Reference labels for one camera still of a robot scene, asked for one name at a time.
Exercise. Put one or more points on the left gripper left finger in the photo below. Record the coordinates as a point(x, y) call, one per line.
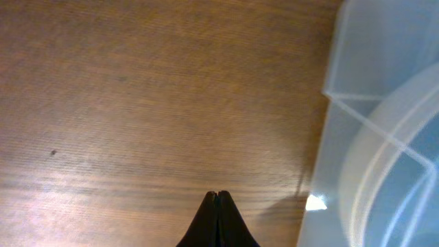
point(202, 232)

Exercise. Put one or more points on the cream large bowl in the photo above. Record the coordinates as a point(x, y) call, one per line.
point(386, 134)

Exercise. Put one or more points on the clear plastic storage bin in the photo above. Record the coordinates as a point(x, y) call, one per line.
point(378, 45)

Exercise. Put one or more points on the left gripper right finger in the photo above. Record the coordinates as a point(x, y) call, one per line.
point(233, 231)

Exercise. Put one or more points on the blue large bowl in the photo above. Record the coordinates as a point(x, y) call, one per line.
point(405, 211)

